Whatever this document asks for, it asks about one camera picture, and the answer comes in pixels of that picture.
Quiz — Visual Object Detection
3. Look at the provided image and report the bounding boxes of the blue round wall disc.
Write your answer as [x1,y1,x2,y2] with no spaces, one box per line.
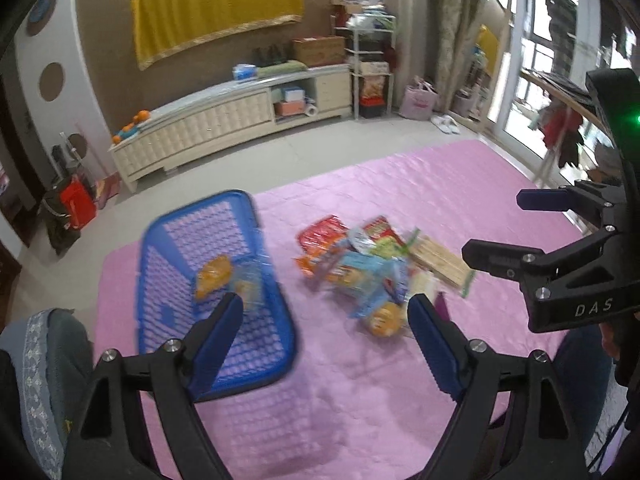
[25,0,58,36]

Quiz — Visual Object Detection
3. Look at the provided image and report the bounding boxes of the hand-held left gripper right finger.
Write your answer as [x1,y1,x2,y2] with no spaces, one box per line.
[407,294,591,480]

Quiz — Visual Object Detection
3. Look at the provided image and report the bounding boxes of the wooden drying rack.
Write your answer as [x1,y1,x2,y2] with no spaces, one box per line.
[520,67,616,191]

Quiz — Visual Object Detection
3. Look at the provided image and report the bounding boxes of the colourful gift bag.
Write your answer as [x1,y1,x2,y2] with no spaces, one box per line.
[95,172,121,208]

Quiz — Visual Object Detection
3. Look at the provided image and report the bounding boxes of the green cushion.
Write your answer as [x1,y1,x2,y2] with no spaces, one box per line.
[255,60,307,80]

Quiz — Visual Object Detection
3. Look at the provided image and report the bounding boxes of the black bag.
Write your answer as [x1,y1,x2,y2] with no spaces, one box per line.
[40,185,81,256]

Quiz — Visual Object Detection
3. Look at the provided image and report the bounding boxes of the black garment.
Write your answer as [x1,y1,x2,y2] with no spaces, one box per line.
[559,130,583,168]

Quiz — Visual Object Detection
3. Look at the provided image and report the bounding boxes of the red bag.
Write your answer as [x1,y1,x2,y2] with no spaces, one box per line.
[60,180,97,231]

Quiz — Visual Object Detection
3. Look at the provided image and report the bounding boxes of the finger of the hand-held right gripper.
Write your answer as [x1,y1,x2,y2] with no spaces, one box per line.
[516,180,627,233]
[461,227,630,287]

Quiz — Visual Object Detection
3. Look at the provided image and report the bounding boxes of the pink quilted mat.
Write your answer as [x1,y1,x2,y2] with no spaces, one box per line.
[97,140,601,480]

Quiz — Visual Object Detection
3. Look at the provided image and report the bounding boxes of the person's grey patterned clothing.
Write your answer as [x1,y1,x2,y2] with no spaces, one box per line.
[0,310,96,480]

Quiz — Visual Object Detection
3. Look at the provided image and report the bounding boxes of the blue and orange toy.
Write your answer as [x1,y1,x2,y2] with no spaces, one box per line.
[112,122,143,143]

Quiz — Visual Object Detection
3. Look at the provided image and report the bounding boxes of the orange printed bag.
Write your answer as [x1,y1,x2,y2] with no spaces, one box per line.
[361,76,388,101]

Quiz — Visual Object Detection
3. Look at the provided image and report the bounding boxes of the white shelf rack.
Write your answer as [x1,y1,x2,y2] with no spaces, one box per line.
[330,12,398,121]

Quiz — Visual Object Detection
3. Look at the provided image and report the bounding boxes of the clear snack packet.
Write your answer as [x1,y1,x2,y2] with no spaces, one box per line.
[227,260,268,311]

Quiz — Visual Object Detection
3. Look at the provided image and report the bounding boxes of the pile of mixed snack packs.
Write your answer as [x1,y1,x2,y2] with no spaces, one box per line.
[294,214,476,338]

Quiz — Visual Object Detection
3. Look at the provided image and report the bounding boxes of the orange snack packet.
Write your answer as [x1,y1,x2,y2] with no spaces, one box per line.
[194,255,235,301]

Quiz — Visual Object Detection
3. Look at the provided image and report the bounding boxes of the person's right leg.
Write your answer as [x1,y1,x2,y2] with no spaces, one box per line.
[480,330,626,480]

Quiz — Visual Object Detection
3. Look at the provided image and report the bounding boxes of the pink tote bag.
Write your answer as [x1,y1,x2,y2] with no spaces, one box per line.
[402,77,441,122]

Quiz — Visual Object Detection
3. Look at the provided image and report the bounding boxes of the red garment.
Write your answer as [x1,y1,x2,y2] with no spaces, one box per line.
[542,105,583,148]

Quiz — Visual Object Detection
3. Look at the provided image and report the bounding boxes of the brown cardboard box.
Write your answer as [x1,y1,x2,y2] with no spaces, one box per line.
[291,35,347,67]

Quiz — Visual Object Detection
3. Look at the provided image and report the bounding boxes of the beige curtain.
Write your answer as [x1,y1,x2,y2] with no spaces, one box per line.
[430,0,481,111]

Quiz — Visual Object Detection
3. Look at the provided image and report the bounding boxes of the cream tv cabinet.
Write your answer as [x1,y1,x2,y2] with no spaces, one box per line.
[110,62,353,193]

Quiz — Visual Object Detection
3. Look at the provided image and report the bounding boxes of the dark hanging clothes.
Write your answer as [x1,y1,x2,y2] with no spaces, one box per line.
[542,0,578,78]

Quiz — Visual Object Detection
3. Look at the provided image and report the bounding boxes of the yellow cloth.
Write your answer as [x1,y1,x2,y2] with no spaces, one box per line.
[131,0,305,72]

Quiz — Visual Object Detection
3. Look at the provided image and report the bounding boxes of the white plastic bags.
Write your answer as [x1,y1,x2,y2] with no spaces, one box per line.
[347,10,396,31]

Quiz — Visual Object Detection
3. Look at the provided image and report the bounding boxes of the glass balcony door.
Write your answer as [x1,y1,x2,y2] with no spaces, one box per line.
[500,0,616,171]

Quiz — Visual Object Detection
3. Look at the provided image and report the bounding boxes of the arched floor mirror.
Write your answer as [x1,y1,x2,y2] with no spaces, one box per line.
[447,0,516,136]

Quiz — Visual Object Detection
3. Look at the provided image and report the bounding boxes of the red and black crate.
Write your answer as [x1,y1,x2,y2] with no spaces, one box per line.
[360,97,388,119]

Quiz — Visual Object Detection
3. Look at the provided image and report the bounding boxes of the blue plastic basket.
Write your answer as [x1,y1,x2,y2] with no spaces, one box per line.
[137,189,298,403]

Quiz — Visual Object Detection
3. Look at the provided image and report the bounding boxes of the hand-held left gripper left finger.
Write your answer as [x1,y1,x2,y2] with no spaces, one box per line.
[62,291,246,480]

